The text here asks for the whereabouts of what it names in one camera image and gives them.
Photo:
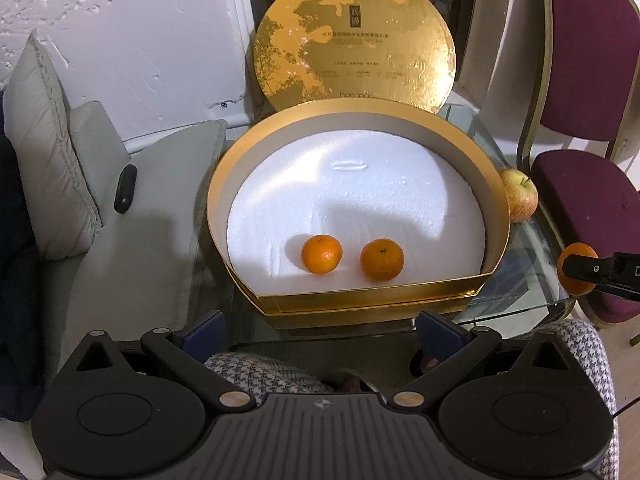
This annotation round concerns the houndstooth trousers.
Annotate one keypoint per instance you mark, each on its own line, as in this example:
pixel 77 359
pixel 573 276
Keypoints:
pixel 270 376

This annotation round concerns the dark blue cloth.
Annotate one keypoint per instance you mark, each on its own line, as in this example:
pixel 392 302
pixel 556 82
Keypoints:
pixel 15 260

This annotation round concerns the red yellow apple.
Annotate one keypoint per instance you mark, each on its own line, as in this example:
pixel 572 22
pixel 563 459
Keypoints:
pixel 521 195

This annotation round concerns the light grey sofa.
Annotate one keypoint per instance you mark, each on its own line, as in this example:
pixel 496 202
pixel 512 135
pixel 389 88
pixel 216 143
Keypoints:
pixel 160 260

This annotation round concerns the glass desktop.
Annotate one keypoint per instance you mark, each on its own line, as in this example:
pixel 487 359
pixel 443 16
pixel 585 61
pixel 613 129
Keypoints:
pixel 530 270

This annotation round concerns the purple padded chair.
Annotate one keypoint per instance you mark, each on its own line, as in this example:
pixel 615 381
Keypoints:
pixel 590 60

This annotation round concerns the gold box with white foam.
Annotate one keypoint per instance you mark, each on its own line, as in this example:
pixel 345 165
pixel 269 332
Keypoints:
pixel 360 200

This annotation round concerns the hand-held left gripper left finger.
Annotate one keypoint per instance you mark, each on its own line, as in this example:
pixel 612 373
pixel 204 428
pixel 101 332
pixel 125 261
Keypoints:
pixel 204 334

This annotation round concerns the round gold box lid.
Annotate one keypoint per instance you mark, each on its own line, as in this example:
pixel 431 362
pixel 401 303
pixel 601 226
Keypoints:
pixel 350 40

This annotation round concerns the grey cushion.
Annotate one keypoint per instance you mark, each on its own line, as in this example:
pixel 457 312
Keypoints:
pixel 50 160

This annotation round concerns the orange tangerine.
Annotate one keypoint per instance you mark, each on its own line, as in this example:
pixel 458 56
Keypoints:
pixel 381 260
pixel 321 254
pixel 575 285

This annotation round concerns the small black remote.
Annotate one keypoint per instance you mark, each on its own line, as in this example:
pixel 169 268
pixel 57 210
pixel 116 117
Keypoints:
pixel 125 187

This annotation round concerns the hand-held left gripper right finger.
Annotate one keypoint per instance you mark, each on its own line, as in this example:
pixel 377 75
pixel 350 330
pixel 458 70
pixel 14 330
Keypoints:
pixel 440 334

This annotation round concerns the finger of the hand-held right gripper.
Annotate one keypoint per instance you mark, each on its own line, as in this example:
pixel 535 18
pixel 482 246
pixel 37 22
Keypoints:
pixel 592 267

